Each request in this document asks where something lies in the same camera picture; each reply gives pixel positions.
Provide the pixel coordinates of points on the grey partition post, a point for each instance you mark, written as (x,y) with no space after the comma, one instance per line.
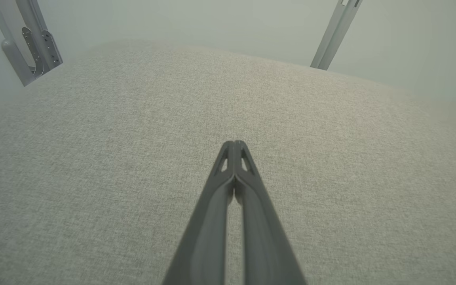
(337,31)

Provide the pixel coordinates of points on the grey post with screw bracket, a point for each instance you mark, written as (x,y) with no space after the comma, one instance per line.
(34,43)

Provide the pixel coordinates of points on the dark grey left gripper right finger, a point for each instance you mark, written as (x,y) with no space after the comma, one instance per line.
(265,241)

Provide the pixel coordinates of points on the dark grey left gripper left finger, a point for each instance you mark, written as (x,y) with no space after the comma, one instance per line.
(206,237)

